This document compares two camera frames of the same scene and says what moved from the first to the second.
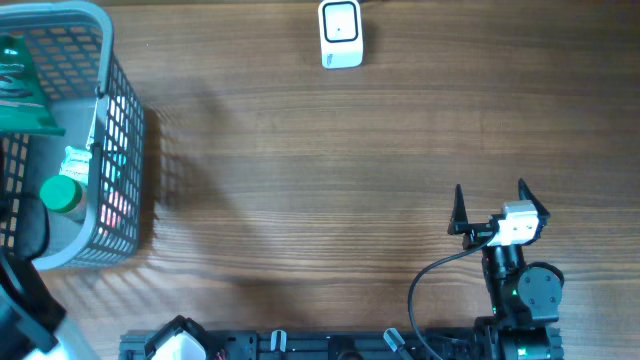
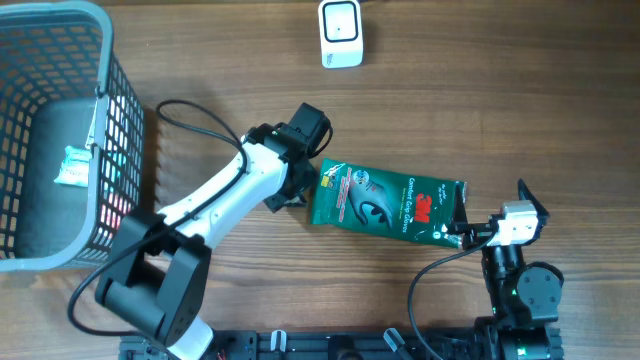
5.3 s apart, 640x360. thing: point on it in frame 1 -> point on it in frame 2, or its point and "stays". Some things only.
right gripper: [478, 233] stays
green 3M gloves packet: [24, 104] -> [385, 203]
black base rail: [327, 344] stays
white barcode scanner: [340, 33] stays
